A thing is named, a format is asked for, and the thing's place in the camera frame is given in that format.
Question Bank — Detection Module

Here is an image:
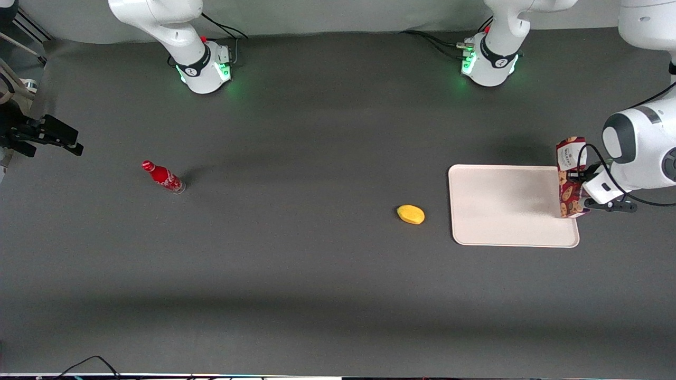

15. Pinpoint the white rectangular tray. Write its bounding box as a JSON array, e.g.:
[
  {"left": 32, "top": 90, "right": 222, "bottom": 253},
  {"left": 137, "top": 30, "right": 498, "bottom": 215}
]
[{"left": 448, "top": 164, "right": 580, "bottom": 249}]

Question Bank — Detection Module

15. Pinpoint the dark grey table mat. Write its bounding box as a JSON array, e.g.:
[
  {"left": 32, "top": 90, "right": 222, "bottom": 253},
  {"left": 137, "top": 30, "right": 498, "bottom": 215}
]
[{"left": 0, "top": 18, "right": 676, "bottom": 378}]

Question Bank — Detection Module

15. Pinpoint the red cookie box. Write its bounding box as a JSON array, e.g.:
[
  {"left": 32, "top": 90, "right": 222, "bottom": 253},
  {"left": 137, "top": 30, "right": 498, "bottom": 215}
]
[{"left": 556, "top": 136, "right": 590, "bottom": 219}]

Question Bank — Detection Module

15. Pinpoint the red cola bottle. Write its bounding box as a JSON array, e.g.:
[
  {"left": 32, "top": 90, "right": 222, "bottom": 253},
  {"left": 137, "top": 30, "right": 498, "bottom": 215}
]
[{"left": 141, "top": 160, "right": 187, "bottom": 195}]

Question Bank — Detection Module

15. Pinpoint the black right arm base cable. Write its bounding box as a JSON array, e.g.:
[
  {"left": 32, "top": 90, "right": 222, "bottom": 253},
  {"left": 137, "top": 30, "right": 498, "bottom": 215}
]
[{"left": 200, "top": 13, "right": 249, "bottom": 65}]

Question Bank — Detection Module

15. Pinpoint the yellow lemon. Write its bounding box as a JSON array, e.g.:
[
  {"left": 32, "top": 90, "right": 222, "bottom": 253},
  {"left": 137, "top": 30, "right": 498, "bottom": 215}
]
[{"left": 396, "top": 204, "right": 426, "bottom": 226}]

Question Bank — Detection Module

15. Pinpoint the black arm base cable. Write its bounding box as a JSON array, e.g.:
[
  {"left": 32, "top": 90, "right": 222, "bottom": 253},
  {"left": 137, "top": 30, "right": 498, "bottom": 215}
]
[
  {"left": 422, "top": 36, "right": 472, "bottom": 60},
  {"left": 399, "top": 30, "right": 468, "bottom": 49},
  {"left": 200, "top": 13, "right": 249, "bottom": 65}
]

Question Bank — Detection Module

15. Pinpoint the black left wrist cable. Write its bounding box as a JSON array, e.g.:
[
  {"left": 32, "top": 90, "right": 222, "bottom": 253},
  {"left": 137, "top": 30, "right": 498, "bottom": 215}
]
[{"left": 577, "top": 142, "right": 676, "bottom": 207}]

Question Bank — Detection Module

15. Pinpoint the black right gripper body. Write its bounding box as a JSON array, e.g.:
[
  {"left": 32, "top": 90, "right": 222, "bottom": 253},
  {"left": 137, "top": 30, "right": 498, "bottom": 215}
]
[{"left": 0, "top": 104, "right": 47, "bottom": 158}]

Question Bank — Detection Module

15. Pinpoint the black cable at table edge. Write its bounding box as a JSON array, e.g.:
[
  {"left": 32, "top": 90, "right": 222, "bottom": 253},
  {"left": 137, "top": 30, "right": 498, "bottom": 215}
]
[{"left": 52, "top": 355, "right": 123, "bottom": 380}]

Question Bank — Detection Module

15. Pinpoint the black left arm base cable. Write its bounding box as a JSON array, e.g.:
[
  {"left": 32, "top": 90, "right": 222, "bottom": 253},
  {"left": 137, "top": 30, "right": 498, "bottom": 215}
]
[
  {"left": 422, "top": 36, "right": 472, "bottom": 60},
  {"left": 399, "top": 30, "right": 468, "bottom": 49}
]

